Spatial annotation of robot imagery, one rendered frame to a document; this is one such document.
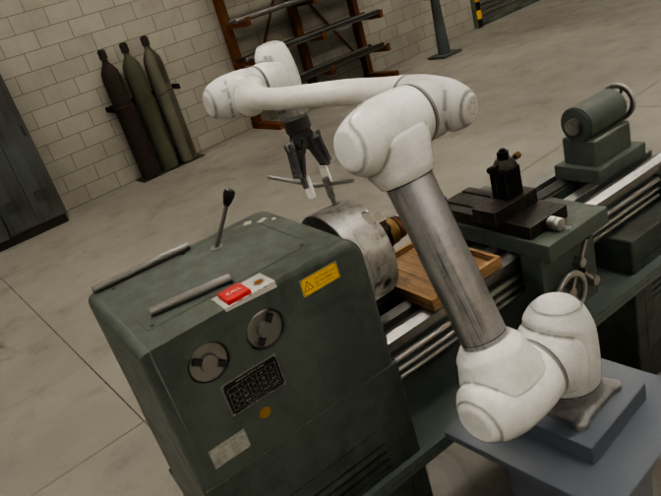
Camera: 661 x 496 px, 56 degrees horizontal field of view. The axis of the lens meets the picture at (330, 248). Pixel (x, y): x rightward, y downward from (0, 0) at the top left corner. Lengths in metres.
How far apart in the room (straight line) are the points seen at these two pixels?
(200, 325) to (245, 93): 0.60
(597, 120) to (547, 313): 1.22
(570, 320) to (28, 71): 7.24
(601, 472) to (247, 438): 0.79
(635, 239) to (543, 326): 1.15
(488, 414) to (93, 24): 7.50
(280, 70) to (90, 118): 6.59
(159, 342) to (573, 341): 0.88
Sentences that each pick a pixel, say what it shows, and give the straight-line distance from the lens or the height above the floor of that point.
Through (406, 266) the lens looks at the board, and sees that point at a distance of 2.14.
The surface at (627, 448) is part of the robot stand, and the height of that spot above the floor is 0.75.
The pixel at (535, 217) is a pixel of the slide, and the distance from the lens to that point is 2.11.
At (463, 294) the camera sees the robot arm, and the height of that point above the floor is 1.21.
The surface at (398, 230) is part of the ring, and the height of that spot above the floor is 1.09.
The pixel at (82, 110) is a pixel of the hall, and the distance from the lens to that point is 8.21.
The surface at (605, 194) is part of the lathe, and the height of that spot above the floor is 0.86.
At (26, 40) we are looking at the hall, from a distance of 8.10.
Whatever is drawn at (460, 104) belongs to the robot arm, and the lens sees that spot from 1.31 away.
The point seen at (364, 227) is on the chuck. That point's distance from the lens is 1.74.
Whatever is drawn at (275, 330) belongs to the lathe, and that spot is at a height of 1.14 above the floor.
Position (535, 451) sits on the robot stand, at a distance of 1.60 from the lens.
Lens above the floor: 1.88
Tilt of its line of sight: 24 degrees down
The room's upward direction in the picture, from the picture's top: 17 degrees counter-clockwise
